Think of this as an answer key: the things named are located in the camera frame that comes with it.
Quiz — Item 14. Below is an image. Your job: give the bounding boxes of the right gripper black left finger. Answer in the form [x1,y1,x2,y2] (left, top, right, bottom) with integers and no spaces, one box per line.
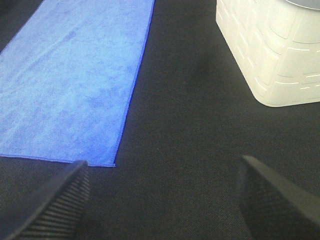
[0,160,90,240]

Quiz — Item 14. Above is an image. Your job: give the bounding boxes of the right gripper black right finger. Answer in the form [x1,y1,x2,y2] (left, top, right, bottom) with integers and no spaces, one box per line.
[236,155,320,240]

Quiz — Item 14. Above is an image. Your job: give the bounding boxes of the blue microfiber towel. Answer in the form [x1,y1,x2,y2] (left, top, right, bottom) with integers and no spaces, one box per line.
[0,0,155,167]

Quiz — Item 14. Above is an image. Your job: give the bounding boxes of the white plastic basket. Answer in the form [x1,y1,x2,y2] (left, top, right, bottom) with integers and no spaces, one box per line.
[215,0,320,107]

